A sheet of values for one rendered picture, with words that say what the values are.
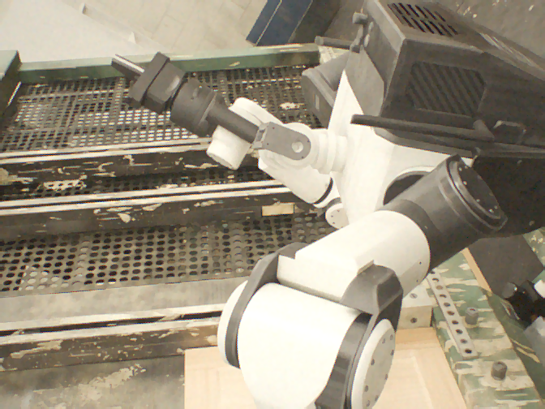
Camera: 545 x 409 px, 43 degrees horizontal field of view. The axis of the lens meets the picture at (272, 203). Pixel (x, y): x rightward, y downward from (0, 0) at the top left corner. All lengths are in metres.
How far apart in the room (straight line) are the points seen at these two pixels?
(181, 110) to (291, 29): 4.23
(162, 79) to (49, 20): 3.71
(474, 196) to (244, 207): 1.02
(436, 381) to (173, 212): 0.76
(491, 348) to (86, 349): 0.76
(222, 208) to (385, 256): 1.12
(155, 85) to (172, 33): 5.12
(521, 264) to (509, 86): 1.79
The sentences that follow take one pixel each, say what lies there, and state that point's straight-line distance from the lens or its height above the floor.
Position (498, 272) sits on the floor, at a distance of 2.72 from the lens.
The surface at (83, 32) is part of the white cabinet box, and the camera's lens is 4.95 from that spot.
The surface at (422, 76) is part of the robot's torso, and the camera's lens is 0.86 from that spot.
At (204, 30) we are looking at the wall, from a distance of 6.39.
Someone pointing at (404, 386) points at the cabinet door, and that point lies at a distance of 1.30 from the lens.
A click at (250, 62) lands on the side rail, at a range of 2.61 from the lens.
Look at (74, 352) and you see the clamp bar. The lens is 1.39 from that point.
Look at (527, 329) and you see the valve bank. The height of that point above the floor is 0.74.
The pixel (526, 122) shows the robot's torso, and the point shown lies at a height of 1.21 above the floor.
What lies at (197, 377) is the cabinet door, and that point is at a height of 1.27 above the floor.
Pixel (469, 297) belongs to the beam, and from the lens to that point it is 1.45.
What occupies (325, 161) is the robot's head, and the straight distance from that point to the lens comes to 0.96.
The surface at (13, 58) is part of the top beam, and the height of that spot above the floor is 1.83.
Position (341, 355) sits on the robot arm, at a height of 1.48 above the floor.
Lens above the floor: 1.76
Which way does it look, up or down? 22 degrees down
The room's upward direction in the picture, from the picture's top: 63 degrees counter-clockwise
